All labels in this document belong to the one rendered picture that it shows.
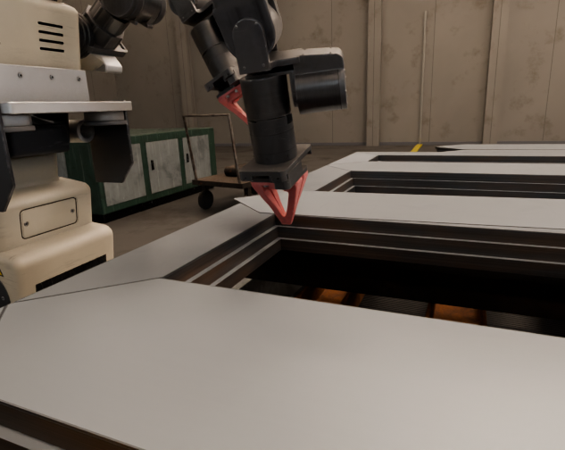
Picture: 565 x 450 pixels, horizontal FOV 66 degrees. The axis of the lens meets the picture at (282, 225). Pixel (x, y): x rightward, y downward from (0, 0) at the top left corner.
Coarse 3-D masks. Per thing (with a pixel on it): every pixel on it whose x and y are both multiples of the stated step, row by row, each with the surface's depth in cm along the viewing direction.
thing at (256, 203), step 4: (280, 192) 80; (284, 192) 80; (256, 196) 77; (260, 196) 77; (280, 196) 76; (284, 196) 76; (248, 200) 74; (252, 200) 74; (256, 200) 74; (260, 200) 74; (280, 200) 73; (248, 204) 71; (252, 204) 71; (256, 204) 71; (260, 204) 71; (264, 204) 71; (268, 204) 70; (252, 208) 68; (256, 208) 68; (260, 208) 68; (264, 208) 68; (260, 212) 66
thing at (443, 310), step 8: (432, 304) 65; (440, 304) 74; (432, 312) 67; (440, 312) 72; (448, 312) 71; (456, 312) 71; (464, 312) 71; (472, 312) 71; (480, 312) 66; (448, 320) 69; (456, 320) 69; (464, 320) 69; (472, 320) 69; (480, 320) 64
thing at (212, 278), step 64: (384, 192) 101; (448, 192) 95; (512, 192) 90; (256, 256) 57; (384, 256) 58; (448, 256) 55; (512, 256) 52; (0, 448) 24; (64, 448) 23; (128, 448) 21
